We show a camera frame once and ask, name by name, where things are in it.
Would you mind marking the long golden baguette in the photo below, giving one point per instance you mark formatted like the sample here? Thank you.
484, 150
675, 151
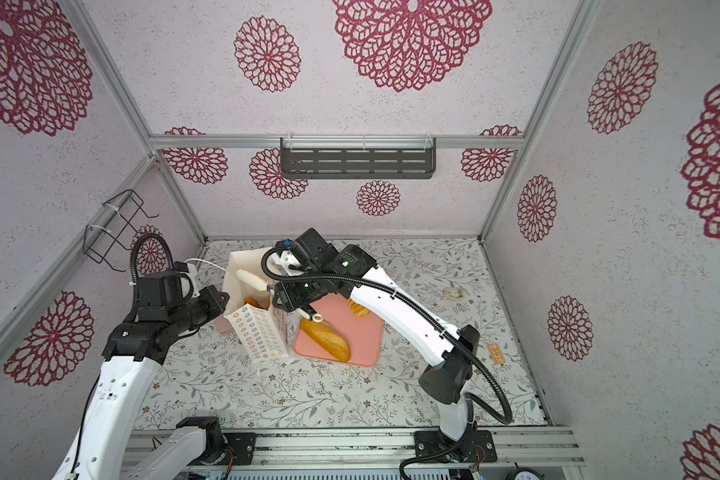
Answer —
324, 335

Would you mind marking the pale turnover pastry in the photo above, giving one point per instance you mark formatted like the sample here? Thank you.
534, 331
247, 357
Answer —
252, 301

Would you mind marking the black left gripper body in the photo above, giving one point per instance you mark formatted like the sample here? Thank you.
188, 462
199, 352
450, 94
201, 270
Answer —
204, 308

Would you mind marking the dark grey wall shelf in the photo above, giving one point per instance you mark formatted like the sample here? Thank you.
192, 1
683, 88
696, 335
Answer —
357, 160

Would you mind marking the black wire wall rack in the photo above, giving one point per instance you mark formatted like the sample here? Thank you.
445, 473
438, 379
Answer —
102, 237

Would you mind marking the pink plastic tray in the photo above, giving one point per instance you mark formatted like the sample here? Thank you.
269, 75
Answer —
362, 334

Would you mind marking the black round gauge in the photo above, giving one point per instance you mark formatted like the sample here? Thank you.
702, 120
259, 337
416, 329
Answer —
522, 474

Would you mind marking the ridged spiral bread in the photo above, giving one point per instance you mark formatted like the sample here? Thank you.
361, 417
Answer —
357, 309

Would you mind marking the white printed paper bag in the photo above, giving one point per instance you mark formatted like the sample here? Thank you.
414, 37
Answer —
263, 333

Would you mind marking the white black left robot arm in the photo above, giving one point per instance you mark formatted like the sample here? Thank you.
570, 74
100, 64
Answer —
167, 306

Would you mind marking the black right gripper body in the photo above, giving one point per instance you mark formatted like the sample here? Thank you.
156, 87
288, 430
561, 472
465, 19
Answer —
301, 294

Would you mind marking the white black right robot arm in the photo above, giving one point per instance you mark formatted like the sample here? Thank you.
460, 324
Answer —
439, 343

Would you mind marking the pink object behind bag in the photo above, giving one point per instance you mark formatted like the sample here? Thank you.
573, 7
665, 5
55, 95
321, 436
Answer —
222, 325

